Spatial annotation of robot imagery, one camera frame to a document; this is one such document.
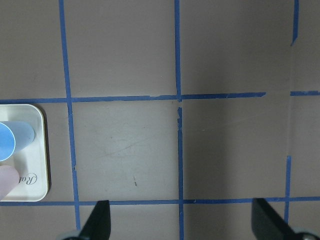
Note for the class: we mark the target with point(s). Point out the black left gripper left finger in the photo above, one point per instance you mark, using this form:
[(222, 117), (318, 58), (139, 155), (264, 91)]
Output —
[(97, 226)]

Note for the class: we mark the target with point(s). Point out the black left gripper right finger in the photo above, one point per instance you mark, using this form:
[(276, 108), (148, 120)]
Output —
[(267, 224)]

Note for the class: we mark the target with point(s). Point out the pink plastic cup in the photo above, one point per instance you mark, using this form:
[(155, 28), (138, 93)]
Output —
[(9, 179)]

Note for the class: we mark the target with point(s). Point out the blue plastic cup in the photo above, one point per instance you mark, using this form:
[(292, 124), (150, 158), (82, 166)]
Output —
[(14, 137)]

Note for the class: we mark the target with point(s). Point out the cream plastic tray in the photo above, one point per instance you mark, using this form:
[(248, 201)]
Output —
[(31, 162)]

